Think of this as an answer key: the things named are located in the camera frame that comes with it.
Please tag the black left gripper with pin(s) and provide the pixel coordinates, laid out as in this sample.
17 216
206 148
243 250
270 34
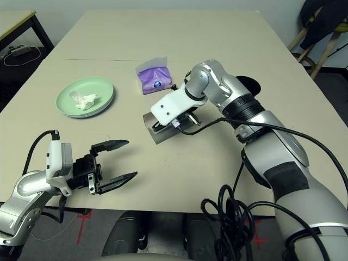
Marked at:
81 170

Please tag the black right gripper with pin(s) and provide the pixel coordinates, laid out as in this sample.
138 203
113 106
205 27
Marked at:
190 118

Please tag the white tissue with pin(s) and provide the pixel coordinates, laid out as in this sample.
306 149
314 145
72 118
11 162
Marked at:
84 102

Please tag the light green plate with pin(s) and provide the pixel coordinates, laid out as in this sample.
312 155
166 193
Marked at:
95 87

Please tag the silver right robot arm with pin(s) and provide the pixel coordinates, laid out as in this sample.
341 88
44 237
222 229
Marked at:
217 81

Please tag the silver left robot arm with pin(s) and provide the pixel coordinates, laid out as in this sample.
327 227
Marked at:
24 187

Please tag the grey glasses case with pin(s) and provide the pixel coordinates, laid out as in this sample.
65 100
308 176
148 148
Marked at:
166 136

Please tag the purple tissue pack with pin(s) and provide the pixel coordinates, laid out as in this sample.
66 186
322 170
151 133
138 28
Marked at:
155 79

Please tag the light blue plate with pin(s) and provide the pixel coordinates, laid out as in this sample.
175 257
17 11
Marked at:
84 117

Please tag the black table foot bar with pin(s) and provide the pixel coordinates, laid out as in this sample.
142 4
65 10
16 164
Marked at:
76 211

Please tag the black cup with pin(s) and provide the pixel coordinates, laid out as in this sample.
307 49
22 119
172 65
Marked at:
253 85

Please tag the black robot left leg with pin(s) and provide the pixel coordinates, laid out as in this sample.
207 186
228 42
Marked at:
122 233

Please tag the black robot leg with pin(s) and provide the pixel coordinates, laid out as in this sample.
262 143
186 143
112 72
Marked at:
122 233
201 239

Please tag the beige robot waist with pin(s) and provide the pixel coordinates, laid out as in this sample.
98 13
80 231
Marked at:
141 257

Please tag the black robot right leg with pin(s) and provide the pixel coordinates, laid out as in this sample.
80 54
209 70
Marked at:
201 239

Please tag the wooden stool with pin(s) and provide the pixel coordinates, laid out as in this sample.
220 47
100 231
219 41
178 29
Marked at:
320 62

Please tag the yellow-green stool cushion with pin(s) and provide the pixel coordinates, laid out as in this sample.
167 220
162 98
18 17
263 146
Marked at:
342 27

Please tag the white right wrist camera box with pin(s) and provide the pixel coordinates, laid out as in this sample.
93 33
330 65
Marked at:
174 106

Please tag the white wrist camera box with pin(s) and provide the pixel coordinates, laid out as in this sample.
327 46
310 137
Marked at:
54 160
174 106

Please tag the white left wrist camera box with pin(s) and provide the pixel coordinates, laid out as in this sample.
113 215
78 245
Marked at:
54 160

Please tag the beige side table black frame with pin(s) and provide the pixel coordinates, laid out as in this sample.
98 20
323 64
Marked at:
16 21

